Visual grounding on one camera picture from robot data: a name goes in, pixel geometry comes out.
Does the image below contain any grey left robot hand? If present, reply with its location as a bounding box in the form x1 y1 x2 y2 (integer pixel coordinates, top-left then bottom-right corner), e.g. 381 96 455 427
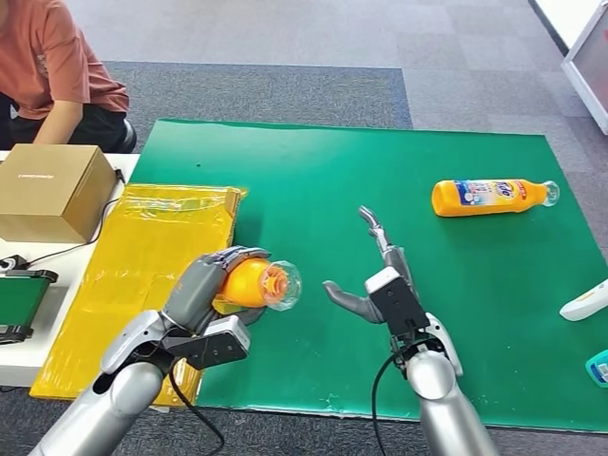
160 245 272 335

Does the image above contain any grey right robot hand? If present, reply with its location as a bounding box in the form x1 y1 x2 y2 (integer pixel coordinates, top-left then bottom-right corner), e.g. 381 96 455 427
323 205 420 326

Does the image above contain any orange bottle with clear cap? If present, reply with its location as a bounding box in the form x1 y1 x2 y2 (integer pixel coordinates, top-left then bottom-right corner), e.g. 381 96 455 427
212 257 303 314
431 179 560 219

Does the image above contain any white plastic bottle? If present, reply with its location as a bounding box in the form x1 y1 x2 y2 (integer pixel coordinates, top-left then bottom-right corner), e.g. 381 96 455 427
558 278 608 323

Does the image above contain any yellow film wrapped box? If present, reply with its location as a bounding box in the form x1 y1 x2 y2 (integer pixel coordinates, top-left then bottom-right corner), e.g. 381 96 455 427
29 182 248 409

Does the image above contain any green mat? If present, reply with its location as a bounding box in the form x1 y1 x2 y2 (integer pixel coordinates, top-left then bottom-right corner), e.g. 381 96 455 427
129 119 608 433

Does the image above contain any brown cardboard box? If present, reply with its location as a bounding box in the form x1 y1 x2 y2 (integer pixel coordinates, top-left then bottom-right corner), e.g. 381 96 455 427
0 143 118 245

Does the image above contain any black framed green belt device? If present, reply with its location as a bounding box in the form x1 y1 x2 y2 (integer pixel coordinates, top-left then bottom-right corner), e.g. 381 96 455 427
0 269 60 345

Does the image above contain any teal plastic item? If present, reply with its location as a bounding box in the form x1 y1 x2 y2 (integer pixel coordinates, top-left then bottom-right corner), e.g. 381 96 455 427
585 349 608 389

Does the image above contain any person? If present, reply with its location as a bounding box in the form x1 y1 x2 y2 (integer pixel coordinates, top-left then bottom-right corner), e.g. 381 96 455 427
0 0 137 156

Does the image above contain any white framed board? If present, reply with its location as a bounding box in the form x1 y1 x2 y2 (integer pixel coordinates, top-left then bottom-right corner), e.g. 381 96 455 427
560 0 608 137

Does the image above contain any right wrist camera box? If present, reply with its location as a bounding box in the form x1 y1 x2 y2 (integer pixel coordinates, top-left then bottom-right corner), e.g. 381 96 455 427
364 266 431 342

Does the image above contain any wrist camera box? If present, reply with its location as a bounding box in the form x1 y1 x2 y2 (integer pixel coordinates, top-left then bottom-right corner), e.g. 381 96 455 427
161 314 252 371
364 266 431 342

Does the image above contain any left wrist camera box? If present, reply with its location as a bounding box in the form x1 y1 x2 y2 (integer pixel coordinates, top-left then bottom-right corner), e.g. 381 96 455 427
161 314 252 371

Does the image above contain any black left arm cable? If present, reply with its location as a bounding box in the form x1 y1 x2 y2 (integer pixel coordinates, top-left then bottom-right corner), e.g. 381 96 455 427
167 363 226 456

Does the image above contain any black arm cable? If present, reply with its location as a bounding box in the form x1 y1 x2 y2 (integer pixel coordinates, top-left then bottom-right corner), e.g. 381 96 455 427
167 363 226 456
370 353 398 456

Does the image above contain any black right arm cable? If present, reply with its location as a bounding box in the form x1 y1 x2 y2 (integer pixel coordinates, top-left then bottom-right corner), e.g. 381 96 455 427
370 353 398 456

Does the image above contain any black power cable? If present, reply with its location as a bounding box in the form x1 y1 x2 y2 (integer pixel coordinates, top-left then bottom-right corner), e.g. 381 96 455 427
0 168 126 273

